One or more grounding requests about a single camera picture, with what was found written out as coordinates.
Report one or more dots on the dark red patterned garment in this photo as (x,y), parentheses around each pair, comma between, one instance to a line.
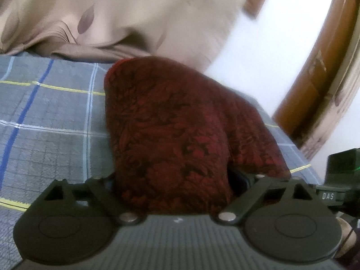
(174,132)

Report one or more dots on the grey plaid bed sheet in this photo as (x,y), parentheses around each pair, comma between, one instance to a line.
(42,118)

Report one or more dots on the person's right hand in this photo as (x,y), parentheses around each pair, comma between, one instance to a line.
(347,226)

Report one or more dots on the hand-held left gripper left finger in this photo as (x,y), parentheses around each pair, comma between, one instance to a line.
(104,194)

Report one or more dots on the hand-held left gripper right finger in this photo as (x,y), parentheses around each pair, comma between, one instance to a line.
(253,191)

